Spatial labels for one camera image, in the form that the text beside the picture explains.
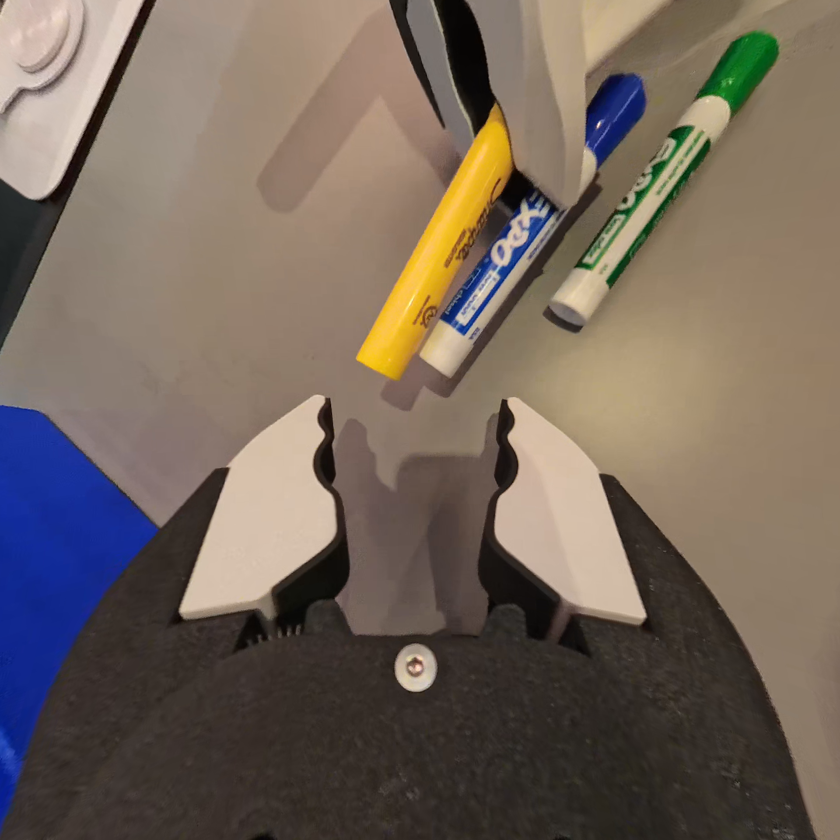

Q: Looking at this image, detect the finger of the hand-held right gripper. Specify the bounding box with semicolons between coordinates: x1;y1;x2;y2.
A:
388;0;495;142
482;0;677;206

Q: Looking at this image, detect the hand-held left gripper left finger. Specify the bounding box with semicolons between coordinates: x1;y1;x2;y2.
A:
178;395;349;623

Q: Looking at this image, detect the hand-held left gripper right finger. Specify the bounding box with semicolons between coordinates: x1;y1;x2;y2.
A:
478;397;648;641

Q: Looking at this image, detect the green dry erase marker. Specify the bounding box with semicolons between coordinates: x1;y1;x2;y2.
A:
548;31;781;332

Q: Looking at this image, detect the blue dry erase marker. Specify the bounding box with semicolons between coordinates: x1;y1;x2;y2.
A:
419;73;647;379

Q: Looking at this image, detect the yellow highlighter marker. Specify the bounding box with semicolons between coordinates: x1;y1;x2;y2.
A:
356;101;514;382

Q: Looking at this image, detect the large blue plastic bin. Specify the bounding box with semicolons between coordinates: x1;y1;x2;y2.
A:
0;405;161;788

